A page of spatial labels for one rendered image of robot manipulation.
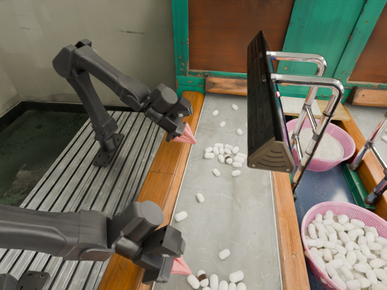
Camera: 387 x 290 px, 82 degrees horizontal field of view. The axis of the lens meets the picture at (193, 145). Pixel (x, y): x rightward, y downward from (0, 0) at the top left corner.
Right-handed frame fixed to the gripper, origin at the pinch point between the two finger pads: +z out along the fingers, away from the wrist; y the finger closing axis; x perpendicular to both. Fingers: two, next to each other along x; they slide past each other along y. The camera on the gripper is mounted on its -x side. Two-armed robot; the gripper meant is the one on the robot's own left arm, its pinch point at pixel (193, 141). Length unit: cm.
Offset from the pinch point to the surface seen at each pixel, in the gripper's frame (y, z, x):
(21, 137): 70, -82, 176
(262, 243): -29.1, 23.2, -9.7
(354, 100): 42, 51, -43
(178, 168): -8.7, 0.6, 6.8
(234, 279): -39.9, 16.6, -6.5
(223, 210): -20.9, 14.8, -2.6
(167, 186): -17.2, -0.9, 7.4
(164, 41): 126, -32, 35
